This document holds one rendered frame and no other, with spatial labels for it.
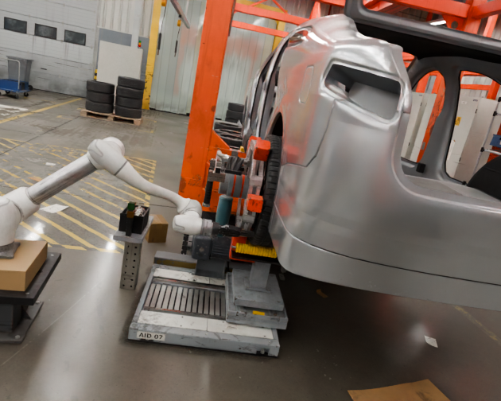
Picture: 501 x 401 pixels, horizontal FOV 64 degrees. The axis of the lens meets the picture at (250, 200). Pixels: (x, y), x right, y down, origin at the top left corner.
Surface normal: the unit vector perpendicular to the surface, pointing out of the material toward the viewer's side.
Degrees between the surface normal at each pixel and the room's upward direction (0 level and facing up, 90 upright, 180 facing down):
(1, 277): 90
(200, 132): 90
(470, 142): 90
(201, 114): 90
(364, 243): 107
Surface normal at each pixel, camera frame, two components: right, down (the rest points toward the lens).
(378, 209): -0.25, 0.32
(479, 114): 0.18, 0.30
